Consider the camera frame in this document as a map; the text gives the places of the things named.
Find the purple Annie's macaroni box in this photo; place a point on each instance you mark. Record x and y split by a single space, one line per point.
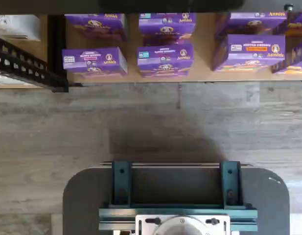
295 61
165 27
251 52
99 24
92 60
251 22
165 58
298 24

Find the white carton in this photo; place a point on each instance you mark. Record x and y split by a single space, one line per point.
16 27

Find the teal metal bracket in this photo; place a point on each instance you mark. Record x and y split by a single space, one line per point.
121 183
230 183

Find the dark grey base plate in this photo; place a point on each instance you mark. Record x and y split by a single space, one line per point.
79 200

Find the white metal mount plate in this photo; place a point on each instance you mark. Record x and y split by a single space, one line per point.
143 227

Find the black metal shelf frame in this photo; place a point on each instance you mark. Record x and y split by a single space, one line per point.
56 49

